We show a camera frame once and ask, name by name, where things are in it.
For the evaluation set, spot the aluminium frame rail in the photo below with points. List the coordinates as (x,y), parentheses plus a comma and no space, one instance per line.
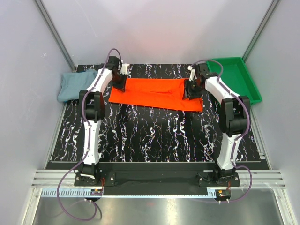
(242,178)

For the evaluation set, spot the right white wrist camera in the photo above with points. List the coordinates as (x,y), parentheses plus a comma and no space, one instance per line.
(192,73)

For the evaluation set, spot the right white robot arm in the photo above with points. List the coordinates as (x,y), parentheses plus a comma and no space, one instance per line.
(234,120)

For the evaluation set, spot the green plastic tray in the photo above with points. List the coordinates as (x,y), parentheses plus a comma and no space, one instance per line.
(237,77)

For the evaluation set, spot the black marbled table mat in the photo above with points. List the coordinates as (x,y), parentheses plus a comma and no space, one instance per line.
(130,133)

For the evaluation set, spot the orange t shirt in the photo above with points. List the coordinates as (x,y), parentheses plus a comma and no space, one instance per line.
(158,93)

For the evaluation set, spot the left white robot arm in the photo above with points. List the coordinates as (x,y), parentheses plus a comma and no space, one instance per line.
(93,112)

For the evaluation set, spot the folded grey-blue t shirt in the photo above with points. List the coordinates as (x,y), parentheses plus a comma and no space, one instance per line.
(73,83)

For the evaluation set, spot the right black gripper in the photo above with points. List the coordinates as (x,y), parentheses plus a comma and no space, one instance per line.
(188,92)

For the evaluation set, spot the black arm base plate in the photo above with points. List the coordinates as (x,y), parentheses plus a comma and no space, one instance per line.
(153,189)

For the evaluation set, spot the orange connector block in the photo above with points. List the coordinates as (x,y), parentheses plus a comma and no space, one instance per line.
(96,192)
(225,193)

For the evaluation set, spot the left orange connector block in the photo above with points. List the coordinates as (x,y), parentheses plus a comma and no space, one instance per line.
(96,192)

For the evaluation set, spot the right orange connector block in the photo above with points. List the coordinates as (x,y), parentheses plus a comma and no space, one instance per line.
(225,193)

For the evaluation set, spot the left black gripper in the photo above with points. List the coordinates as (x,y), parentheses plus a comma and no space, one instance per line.
(122,86)

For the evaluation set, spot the white slotted cable duct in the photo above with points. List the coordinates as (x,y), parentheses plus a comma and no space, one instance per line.
(68,192)

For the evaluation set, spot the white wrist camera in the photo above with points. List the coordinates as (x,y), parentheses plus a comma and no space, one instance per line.
(124,68)
(192,73)

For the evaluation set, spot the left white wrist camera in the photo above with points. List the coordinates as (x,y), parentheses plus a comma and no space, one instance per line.
(124,68)

